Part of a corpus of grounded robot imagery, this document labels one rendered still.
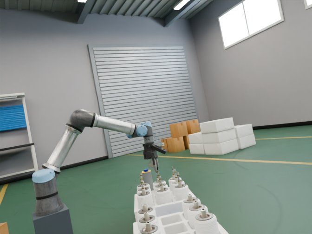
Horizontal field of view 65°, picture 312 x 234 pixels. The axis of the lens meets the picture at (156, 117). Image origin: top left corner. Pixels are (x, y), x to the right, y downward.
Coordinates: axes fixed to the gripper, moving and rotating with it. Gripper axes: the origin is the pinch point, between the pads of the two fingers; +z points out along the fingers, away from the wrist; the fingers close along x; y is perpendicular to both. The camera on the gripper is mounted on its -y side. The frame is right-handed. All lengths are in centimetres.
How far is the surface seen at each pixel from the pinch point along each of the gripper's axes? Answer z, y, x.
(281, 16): -221, -206, -462
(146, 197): 10.9, -0.3, 29.9
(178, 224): 17, -25, 56
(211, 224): 12, -43, 71
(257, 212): 35, -63, 5
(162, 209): 18.7, -8.8, 30.0
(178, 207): 19.9, -17.9, 26.2
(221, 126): -10, -39, -234
